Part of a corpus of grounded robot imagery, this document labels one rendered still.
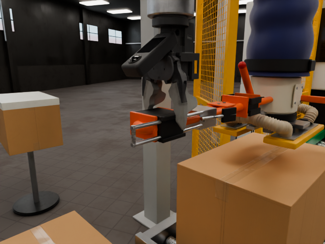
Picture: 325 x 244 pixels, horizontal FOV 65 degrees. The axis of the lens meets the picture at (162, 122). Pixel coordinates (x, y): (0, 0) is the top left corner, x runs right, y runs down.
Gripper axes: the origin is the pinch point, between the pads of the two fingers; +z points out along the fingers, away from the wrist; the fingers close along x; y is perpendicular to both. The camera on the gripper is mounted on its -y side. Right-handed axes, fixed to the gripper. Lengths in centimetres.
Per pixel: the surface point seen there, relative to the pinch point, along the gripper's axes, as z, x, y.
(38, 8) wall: -220, 1161, 405
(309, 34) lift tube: -20, -8, 58
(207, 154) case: 25, 20, 45
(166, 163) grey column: 68, 96, 99
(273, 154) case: 25, 0, 63
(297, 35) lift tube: -20, -6, 53
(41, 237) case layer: 65, 72, -6
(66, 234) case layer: 65, 66, 3
